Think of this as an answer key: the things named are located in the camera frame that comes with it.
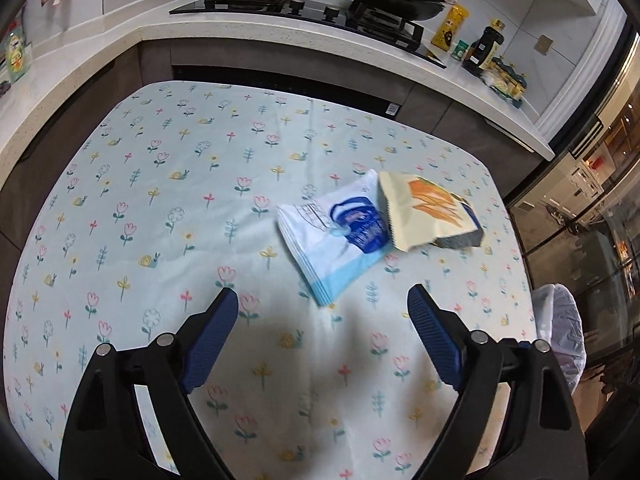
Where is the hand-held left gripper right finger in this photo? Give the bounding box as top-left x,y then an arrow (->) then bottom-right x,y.
406,284 -> 588,480

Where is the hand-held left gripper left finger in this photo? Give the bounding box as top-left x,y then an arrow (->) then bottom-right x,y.
57,287 -> 241,480

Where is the trash bin with white liner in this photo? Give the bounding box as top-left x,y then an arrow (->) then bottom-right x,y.
531,284 -> 587,393

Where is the blue white packet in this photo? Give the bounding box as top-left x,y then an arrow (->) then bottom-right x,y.
276,169 -> 396,307

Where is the beige snack packet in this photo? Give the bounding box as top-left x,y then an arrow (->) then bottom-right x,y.
377,170 -> 483,252

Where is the floral tablecloth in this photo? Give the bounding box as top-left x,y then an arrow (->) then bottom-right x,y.
2,80 -> 538,480

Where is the black framed glass sliding door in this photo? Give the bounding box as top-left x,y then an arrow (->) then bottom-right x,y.
505,25 -> 640,461

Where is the green yellow condiment set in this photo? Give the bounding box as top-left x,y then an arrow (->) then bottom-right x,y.
492,57 -> 528,106

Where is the kitchen counter cabinet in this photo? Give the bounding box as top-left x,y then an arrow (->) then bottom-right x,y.
0,7 -> 556,211

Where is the dark soy sauce bottle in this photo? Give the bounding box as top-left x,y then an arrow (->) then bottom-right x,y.
462,19 -> 505,72

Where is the yellow seasoning packet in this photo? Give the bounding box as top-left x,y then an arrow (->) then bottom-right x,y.
431,4 -> 471,51

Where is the green dish soap bottle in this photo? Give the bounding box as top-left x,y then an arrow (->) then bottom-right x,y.
5,20 -> 28,83

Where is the black gas stove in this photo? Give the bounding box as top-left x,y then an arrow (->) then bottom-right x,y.
169,0 -> 447,68

